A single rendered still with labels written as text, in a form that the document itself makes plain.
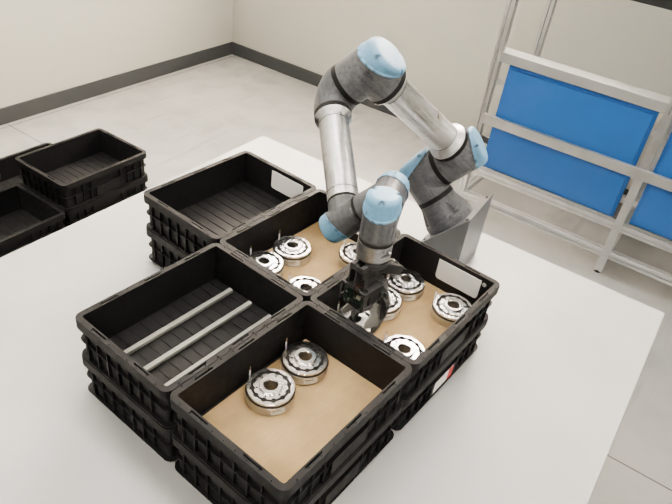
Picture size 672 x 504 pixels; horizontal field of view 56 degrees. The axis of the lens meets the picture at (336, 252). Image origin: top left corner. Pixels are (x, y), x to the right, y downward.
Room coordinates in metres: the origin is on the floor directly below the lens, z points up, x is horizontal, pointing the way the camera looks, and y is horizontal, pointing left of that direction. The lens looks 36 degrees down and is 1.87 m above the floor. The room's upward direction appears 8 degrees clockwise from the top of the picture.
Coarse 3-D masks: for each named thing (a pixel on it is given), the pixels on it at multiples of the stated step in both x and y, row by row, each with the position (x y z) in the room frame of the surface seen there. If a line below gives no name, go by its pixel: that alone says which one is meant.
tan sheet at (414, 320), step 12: (432, 288) 1.33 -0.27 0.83; (420, 300) 1.27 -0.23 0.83; (432, 300) 1.28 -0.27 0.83; (408, 312) 1.22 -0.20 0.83; (420, 312) 1.22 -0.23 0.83; (384, 324) 1.16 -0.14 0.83; (396, 324) 1.17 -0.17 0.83; (408, 324) 1.17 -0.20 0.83; (420, 324) 1.18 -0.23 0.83; (432, 324) 1.18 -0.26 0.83; (384, 336) 1.12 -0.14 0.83; (420, 336) 1.13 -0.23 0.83; (432, 336) 1.14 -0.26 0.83
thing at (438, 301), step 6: (444, 294) 1.27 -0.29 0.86; (450, 294) 1.27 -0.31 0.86; (456, 294) 1.28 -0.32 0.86; (438, 300) 1.25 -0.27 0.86; (444, 300) 1.25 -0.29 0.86; (462, 300) 1.26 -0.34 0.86; (438, 306) 1.22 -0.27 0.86; (468, 306) 1.24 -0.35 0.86; (438, 312) 1.20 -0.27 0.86; (444, 312) 1.20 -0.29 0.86; (450, 312) 1.20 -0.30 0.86; (456, 312) 1.21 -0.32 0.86; (462, 312) 1.21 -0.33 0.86; (450, 318) 1.18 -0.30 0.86; (456, 318) 1.18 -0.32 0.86
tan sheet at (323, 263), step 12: (312, 228) 1.53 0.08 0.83; (312, 240) 1.47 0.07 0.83; (324, 240) 1.48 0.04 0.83; (348, 240) 1.49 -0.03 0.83; (312, 252) 1.41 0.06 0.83; (324, 252) 1.42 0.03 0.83; (336, 252) 1.43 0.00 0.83; (312, 264) 1.36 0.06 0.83; (324, 264) 1.36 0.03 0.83; (336, 264) 1.37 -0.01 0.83; (288, 276) 1.29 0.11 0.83; (312, 276) 1.31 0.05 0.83; (324, 276) 1.31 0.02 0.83
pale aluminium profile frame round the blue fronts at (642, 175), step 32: (512, 0) 3.15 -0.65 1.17; (544, 32) 3.71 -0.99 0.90; (480, 128) 3.13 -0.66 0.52; (512, 128) 3.03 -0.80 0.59; (608, 160) 2.79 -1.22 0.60; (544, 192) 2.95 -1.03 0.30; (640, 192) 3.10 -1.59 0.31; (544, 224) 2.90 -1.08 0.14; (608, 224) 2.75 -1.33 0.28; (608, 256) 2.72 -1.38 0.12
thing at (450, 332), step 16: (400, 240) 1.39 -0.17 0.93; (416, 240) 1.40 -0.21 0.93; (448, 256) 1.34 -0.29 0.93; (480, 272) 1.29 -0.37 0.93; (496, 288) 1.24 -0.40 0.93; (320, 304) 1.08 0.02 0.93; (480, 304) 1.17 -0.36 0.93; (464, 320) 1.10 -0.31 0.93; (368, 336) 1.00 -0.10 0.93; (448, 336) 1.04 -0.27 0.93; (400, 352) 0.97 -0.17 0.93; (432, 352) 0.98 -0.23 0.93; (416, 368) 0.94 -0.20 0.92
